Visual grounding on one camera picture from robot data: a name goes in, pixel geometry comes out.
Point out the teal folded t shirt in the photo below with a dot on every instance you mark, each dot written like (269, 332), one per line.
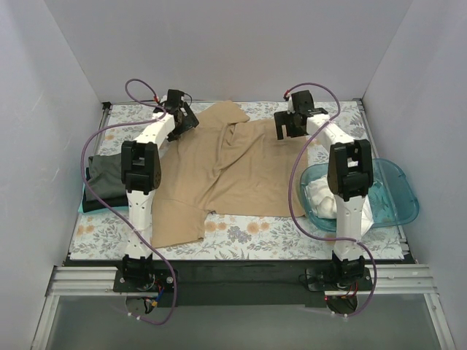
(85, 205)

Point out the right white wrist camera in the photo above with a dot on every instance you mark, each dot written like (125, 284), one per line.
(287, 97)

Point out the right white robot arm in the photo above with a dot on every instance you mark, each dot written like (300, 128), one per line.
(349, 179)

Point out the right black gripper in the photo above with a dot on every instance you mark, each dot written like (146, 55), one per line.
(286, 124)

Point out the tan t shirt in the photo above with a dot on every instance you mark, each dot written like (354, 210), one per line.
(228, 164)

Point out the teal plastic basket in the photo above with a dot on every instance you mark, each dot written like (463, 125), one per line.
(391, 198)

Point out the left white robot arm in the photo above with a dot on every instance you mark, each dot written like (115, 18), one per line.
(141, 177)

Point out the dark grey folded t shirt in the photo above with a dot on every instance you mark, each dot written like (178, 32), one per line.
(105, 176)

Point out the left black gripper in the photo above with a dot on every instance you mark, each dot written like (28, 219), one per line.
(188, 119)

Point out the floral table cloth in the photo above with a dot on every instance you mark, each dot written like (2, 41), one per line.
(103, 236)

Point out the black folded t shirt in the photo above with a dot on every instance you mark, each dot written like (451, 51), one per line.
(121, 202)

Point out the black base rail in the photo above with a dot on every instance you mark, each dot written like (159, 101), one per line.
(241, 283)

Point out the white t shirt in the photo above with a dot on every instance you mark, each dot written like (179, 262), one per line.
(323, 203)

